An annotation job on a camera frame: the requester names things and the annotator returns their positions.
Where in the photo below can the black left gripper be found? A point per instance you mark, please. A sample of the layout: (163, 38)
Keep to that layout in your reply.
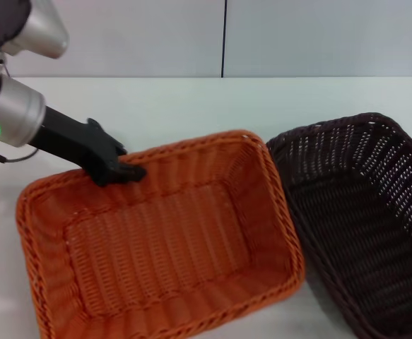
(71, 144)

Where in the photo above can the orange woven plastic basket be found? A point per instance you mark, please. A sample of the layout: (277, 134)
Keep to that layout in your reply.
(163, 240)

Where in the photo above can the dark brown woven plastic basket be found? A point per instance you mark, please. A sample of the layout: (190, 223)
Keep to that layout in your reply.
(368, 219)

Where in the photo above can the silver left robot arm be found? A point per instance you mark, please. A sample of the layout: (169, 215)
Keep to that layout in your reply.
(15, 109)

